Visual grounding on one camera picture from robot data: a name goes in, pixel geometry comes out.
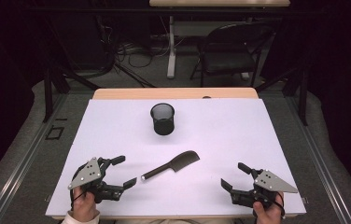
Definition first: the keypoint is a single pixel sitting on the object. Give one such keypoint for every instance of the background desk with white leg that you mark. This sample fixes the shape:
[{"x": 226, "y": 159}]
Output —
[{"x": 171, "y": 46}]

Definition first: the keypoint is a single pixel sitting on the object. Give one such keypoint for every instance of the black metal stand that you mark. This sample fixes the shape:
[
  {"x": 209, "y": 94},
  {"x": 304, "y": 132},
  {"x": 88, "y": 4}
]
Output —
[
  {"x": 302, "y": 93},
  {"x": 48, "y": 93}
]

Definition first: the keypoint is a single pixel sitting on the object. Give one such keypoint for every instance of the person's white sleeve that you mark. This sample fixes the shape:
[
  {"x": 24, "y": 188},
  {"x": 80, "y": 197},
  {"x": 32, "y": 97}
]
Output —
[{"x": 80, "y": 219}]

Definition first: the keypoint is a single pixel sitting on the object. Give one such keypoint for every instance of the black tripod leg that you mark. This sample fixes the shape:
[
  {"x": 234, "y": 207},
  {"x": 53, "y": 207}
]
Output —
[{"x": 133, "y": 75}]

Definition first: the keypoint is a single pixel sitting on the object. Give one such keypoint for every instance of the person's right hand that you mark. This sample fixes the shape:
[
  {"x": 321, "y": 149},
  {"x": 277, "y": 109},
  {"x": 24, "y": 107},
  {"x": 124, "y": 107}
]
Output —
[{"x": 270, "y": 214}]

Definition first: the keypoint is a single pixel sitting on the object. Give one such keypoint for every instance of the grey metal floor rail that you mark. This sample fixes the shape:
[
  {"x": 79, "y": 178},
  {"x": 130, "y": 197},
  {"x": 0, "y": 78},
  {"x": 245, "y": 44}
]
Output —
[
  {"x": 320, "y": 161},
  {"x": 24, "y": 161}
]

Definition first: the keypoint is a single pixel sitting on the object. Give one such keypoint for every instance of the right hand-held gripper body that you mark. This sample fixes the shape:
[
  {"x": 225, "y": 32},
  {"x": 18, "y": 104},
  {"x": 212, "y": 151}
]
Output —
[{"x": 270, "y": 183}]

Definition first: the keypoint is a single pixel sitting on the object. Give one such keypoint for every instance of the black folding chair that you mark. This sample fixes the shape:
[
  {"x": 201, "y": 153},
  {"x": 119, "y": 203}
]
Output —
[{"x": 229, "y": 59}]

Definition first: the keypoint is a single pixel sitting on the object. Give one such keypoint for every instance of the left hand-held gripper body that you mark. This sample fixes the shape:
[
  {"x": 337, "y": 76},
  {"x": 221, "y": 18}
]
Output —
[{"x": 85, "y": 178}]

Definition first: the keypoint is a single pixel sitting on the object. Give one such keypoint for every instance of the person's left hand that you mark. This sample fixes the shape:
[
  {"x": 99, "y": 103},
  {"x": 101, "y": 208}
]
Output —
[{"x": 83, "y": 206}]

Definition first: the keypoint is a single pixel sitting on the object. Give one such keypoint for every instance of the black mesh cup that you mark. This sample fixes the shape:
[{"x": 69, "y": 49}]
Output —
[{"x": 163, "y": 126}]

